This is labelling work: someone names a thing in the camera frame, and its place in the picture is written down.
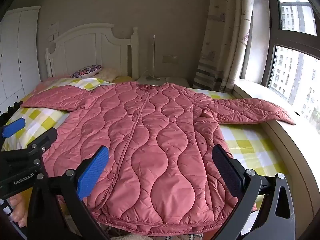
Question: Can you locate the person's left hand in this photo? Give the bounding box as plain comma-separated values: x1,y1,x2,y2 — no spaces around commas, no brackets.
9,194,29,228

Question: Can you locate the printed beige curtain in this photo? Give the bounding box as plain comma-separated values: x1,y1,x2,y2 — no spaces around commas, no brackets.
194,0,256,93

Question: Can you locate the white nightstand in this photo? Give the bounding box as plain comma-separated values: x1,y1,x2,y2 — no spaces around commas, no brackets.
137,76,190,89

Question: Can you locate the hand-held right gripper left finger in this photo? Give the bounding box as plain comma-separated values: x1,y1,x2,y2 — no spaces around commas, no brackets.
27,145,110,240

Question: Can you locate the beige pillow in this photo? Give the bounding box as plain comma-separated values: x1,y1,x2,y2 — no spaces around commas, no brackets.
96,67,120,83

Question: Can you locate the white slim table lamp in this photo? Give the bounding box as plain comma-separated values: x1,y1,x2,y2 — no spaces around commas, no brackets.
145,35,162,80

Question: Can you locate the yellow checked bed sheet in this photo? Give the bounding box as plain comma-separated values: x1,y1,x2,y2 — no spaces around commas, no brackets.
0,77,290,222

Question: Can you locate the white bed headboard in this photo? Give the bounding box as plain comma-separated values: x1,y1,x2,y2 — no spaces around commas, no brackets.
45,23,139,83

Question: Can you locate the pink quilted jacket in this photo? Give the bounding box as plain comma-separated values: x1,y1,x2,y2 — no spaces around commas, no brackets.
20,81,296,237

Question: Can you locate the patterned embroidered pillow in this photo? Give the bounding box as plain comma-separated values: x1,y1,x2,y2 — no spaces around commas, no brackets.
71,64,103,78

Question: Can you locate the white wardrobe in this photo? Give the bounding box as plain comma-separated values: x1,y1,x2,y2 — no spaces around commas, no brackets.
0,6,42,115

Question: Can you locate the dark framed window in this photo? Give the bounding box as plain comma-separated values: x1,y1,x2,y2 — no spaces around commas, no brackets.
239,0,320,120

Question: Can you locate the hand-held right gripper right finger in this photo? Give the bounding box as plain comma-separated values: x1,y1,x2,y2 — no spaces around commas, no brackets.
212,144,295,240

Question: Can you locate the pink blanket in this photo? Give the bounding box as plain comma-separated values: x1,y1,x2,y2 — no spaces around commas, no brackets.
35,76,73,93

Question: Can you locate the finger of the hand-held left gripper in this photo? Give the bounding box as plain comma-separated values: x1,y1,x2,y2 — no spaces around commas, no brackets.
0,102,26,141
26,127,58,166

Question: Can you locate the beige windowsill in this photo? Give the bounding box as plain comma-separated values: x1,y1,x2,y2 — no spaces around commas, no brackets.
220,77,320,240

